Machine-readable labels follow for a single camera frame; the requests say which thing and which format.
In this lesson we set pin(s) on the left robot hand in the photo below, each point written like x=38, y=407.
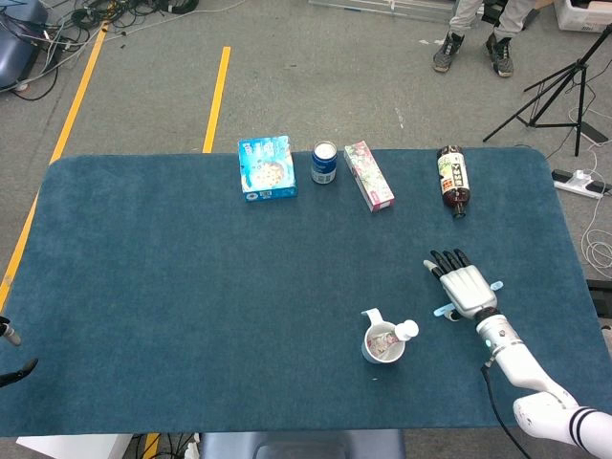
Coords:
x=14, y=375

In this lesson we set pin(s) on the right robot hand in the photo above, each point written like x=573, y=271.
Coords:
x=468, y=289

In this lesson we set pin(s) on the light blue toothbrush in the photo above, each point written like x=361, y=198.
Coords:
x=442, y=311

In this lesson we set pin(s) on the floral toothpaste tube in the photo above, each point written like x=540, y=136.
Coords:
x=408, y=330

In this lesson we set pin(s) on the light blue hooked cup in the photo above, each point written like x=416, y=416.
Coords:
x=378, y=356

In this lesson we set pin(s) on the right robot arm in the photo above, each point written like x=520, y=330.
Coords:
x=502, y=334

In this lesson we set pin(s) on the dark tea bottle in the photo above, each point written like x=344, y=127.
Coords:
x=453, y=177

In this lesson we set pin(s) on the floral toothpaste carton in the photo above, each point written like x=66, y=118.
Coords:
x=369, y=177

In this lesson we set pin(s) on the white box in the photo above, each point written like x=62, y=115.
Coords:
x=72, y=449

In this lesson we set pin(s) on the white power strip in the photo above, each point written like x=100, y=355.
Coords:
x=574, y=184

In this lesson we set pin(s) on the blue soda can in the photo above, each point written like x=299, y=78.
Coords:
x=324, y=165

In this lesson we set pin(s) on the blue table mat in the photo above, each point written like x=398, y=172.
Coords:
x=191, y=287

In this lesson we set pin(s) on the black tripod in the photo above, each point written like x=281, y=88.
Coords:
x=582, y=95

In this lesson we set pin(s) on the blue cookie box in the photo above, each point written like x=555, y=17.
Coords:
x=268, y=167

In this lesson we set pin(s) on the person in grey trousers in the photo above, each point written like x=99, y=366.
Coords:
x=461, y=19

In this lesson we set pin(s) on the white plastic storage crate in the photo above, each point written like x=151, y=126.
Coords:
x=583, y=16

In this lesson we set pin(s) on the dark blue machine base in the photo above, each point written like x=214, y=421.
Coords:
x=14, y=52

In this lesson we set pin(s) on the silver flat metal frame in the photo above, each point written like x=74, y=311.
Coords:
x=382, y=8

